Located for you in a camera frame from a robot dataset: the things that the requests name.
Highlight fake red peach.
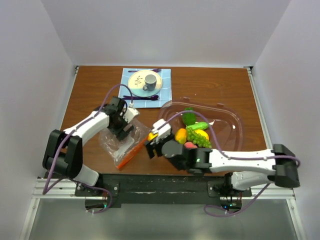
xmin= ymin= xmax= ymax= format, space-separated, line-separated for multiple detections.
xmin=184 ymin=141 xmax=197 ymax=149

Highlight fake orange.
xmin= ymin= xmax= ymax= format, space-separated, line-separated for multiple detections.
xmin=174 ymin=128 xmax=188 ymax=145

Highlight fake green grapes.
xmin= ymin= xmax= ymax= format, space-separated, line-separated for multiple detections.
xmin=186 ymin=129 xmax=212 ymax=148

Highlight clear zip top bag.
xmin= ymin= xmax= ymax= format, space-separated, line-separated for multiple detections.
xmin=99 ymin=118 xmax=150 ymax=170

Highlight fake yellow lemon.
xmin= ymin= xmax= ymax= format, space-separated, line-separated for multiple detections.
xmin=195 ymin=129 xmax=210 ymax=141

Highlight fake yellow pepper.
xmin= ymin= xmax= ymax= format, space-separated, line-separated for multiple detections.
xmin=147 ymin=132 xmax=158 ymax=141

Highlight fake green cucumber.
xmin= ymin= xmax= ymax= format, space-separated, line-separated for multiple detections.
xmin=186 ymin=121 xmax=209 ymax=131

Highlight fake green broccoli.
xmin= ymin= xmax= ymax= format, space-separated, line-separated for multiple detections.
xmin=181 ymin=112 xmax=196 ymax=126

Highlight clear pink plastic bowl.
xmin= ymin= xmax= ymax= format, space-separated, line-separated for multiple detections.
xmin=158 ymin=97 xmax=244 ymax=152

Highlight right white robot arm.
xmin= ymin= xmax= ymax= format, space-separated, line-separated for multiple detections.
xmin=144 ymin=134 xmax=300 ymax=197

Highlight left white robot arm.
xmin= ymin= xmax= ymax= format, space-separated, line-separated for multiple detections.
xmin=42 ymin=97 xmax=139 ymax=196

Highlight purple plastic spoon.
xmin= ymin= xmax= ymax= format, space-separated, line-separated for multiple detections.
xmin=122 ymin=95 xmax=159 ymax=101

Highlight cream plate with plant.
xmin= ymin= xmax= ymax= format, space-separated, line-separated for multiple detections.
xmin=127 ymin=71 xmax=163 ymax=97

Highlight grey mug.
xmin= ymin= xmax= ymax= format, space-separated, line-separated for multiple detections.
xmin=142 ymin=74 xmax=157 ymax=92

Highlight blue checked cloth napkin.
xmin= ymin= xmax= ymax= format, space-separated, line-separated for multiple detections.
xmin=118 ymin=68 xmax=172 ymax=109

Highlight purple plastic fork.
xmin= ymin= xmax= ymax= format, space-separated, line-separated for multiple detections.
xmin=128 ymin=68 xmax=162 ymax=73

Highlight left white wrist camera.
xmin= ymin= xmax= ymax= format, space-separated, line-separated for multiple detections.
xmin=122 ymin=101 xmax=140 ymax=124

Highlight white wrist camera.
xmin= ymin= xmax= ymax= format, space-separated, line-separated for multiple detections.
xmin=122 ymin=101 xmax=140 ymax=124
xmin=151 ymin=118 xmax=172 ymax=142

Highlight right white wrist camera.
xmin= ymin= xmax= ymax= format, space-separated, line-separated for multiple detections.
xmin=151 ymin=118 xmax=172 ymax=142

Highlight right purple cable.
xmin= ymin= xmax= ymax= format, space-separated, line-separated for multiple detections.
xmin=154 ymin=111 xmax=301 ymax=218

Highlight purple cable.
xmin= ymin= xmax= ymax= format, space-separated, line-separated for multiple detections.
xmin=42 ymin=84 xmax=135 ymax=195
xmin=154 ymin=111 xmax=301 ymax=218

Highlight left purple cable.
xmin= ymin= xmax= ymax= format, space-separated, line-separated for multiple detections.
xmin=42 ymin=84 xmax=135 ymax=195

